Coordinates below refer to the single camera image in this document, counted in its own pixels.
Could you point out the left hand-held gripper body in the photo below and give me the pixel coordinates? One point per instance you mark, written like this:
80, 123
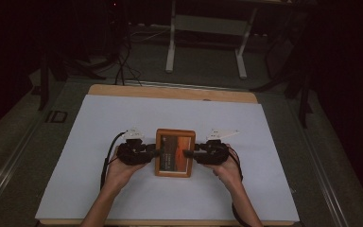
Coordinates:
134, 153

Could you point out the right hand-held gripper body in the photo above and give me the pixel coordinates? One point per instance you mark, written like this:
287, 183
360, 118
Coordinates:
212, 153

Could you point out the wooden picture frame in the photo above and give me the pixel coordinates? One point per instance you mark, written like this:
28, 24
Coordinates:
175, 132

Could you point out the person's right hand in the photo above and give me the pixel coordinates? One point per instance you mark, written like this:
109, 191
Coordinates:
230, 173

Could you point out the person's left hand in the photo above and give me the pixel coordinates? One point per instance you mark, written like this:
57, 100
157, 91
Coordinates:
118, 175

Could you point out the white paper sheet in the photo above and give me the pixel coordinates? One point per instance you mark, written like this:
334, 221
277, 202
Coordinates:
176, 113

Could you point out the wooden table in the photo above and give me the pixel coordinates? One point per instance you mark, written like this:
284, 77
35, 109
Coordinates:
170, 92

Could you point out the black metal stand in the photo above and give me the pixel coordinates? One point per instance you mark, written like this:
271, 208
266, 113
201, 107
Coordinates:
302, 94
44, 82

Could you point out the black rectangular floor bracket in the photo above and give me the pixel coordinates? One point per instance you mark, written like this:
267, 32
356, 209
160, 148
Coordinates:
56, 116

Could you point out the white metal desk frame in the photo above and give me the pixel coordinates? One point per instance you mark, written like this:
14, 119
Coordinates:
171, 47

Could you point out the grey metal floor rail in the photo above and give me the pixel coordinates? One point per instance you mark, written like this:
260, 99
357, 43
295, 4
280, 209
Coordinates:
321, 164
3, 176

